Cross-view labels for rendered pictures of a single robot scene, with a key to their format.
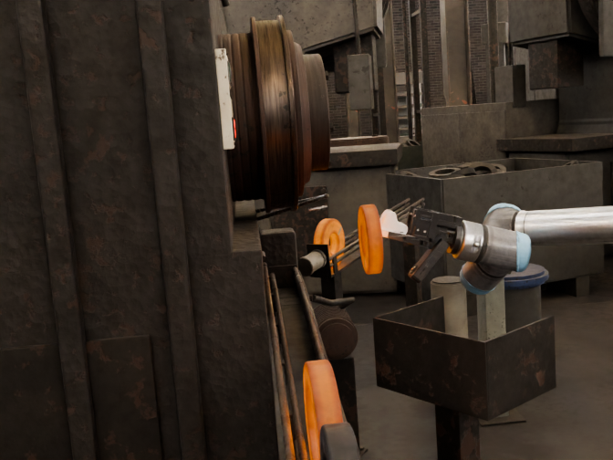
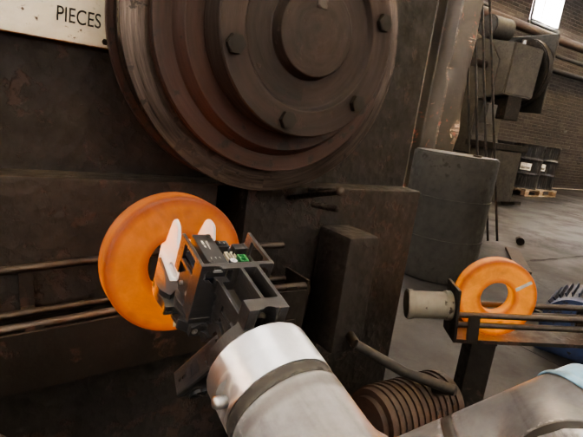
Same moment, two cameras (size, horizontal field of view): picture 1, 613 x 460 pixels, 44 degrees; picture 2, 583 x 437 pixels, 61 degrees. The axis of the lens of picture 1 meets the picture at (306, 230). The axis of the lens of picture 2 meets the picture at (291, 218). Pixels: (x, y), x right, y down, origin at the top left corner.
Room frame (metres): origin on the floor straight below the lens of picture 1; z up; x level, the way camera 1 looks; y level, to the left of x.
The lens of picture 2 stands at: (1.53, -0.66, 1.01)
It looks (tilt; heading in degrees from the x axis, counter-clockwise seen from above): 12 degrees down; 59
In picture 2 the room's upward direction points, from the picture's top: 8 degrees clockwise
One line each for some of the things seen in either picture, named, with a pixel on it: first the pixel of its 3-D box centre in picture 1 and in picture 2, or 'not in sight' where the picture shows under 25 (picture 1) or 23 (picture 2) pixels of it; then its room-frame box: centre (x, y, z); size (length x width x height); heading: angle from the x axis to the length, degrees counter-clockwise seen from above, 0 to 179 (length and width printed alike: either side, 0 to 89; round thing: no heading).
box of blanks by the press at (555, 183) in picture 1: (485, 227); not in sight; (4.42, -1.05, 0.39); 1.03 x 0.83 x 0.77; 109
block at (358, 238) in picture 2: (278, 272); (339, 286); (2.11, 0.09, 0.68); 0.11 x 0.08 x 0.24; 94
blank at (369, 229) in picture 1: (369, 239); (173, 261); (1.70, -0.14, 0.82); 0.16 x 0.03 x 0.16; 3
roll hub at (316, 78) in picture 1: (315, 112); (306, 33); (1.89, -0.04, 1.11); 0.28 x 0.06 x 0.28; 4
